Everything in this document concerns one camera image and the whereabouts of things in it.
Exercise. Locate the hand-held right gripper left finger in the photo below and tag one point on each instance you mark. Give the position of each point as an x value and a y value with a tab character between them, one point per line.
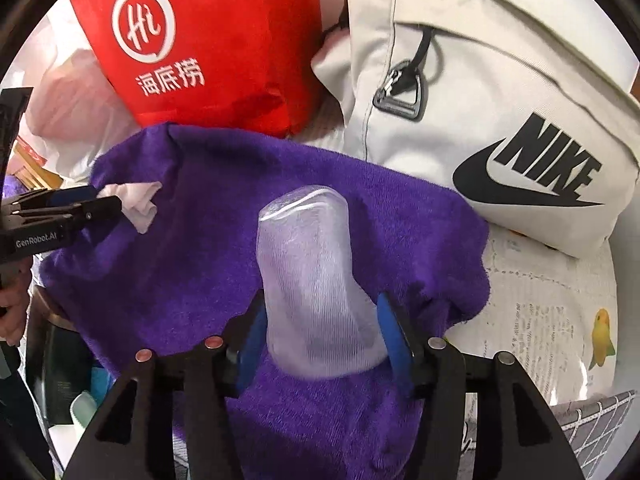
252	341

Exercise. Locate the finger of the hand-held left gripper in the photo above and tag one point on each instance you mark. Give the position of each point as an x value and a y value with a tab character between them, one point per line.
95	211
65	196

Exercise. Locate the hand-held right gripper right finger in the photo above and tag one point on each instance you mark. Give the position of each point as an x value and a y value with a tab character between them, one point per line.
392	335

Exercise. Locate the pale pink cloth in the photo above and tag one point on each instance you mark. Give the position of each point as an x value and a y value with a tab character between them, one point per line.
137	203

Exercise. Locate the white sheer sock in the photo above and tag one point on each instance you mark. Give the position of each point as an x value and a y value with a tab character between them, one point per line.
310	285

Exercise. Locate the person's left hand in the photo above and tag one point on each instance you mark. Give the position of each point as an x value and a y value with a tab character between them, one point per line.
12	310

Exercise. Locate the wooden headboard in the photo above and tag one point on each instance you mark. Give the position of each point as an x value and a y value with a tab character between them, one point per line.
22	171

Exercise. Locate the white plastic bag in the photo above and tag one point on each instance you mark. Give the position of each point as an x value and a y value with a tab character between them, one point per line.
65	110

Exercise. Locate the purple towel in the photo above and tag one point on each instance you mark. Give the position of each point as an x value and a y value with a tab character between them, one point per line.
200	260

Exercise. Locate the grey checked blanket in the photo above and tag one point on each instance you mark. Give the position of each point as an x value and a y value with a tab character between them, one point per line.
590	425

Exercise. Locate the red paper bag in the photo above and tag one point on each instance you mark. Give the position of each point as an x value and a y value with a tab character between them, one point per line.
225	35

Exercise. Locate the beige sling bag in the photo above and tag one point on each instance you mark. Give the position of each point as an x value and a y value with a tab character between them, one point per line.
475	85

